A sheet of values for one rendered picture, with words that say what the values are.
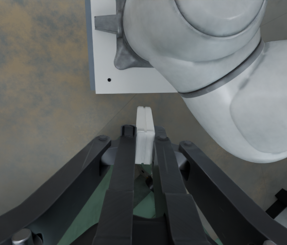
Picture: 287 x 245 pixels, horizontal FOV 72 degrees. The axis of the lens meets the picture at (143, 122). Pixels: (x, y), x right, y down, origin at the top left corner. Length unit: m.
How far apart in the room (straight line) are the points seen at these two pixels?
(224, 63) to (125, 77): 0.25
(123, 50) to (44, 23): 0.79
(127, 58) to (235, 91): 0.25
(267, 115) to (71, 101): 1.03
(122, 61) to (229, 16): 0.27
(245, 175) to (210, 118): 1.54
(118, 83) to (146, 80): 0.07
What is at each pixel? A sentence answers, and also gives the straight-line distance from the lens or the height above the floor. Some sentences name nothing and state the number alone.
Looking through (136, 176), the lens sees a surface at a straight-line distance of 0.67.
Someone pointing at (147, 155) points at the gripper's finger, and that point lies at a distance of 0.16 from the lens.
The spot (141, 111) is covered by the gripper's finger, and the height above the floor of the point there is 0.98.
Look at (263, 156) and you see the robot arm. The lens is 0.40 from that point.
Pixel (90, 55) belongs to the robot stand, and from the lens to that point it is 0.57.
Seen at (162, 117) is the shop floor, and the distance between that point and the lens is 1.29.
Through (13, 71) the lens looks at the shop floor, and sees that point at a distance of 1.23.
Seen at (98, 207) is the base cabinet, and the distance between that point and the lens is 0.94.
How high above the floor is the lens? 1.17
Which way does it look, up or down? 68 degrees down
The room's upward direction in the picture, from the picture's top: 141 degrees clockwise
